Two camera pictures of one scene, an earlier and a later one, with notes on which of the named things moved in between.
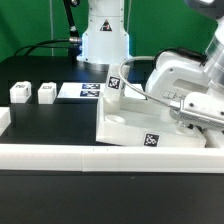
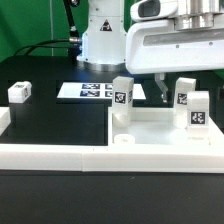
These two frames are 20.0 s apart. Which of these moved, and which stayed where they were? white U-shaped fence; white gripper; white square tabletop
Moved: white gripper; white square tabletop
Stayed: white U-shaped fence
